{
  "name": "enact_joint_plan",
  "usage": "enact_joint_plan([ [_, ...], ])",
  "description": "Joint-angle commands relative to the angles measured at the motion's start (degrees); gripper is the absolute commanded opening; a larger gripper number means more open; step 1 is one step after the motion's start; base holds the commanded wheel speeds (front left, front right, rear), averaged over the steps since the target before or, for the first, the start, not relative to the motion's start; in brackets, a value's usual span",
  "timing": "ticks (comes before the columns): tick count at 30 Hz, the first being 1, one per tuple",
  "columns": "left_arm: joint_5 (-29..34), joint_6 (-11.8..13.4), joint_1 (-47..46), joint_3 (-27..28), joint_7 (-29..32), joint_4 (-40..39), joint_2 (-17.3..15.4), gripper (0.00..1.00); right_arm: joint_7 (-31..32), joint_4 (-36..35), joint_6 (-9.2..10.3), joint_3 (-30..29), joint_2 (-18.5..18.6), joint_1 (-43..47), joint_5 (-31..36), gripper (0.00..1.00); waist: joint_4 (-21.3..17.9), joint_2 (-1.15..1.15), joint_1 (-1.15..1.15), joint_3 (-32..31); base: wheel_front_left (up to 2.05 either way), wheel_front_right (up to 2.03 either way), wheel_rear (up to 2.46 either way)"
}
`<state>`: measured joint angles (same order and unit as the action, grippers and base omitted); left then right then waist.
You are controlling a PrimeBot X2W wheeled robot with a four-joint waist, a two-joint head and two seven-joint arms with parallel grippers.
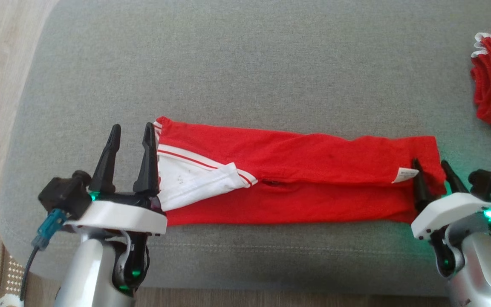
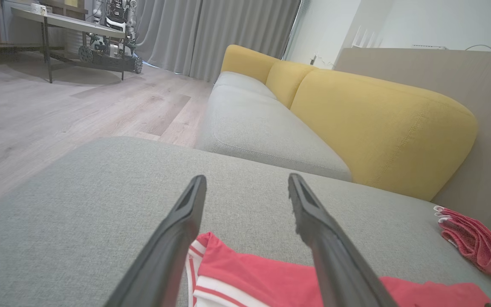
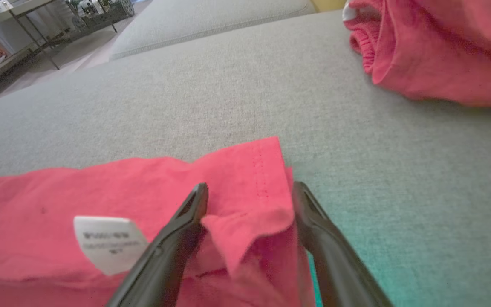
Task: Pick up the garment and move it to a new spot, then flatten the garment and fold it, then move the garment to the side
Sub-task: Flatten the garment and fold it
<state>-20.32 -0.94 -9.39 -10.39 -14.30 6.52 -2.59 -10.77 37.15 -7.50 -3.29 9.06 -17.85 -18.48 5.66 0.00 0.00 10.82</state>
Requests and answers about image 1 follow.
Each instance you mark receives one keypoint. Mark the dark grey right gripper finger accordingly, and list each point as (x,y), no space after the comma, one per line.
(452,181)
(421,187)

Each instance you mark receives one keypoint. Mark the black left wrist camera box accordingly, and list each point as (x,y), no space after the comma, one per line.
(64,194)

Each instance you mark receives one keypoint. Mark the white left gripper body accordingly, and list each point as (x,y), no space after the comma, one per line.
(117,213)

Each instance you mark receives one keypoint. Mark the red basketball jersey white sleeves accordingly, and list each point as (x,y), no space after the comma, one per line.
(305,170)

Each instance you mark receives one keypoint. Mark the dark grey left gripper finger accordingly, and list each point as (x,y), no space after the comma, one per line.
(107,166)
(148,166)

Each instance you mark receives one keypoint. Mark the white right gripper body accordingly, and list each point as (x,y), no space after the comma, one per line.
(450,213)

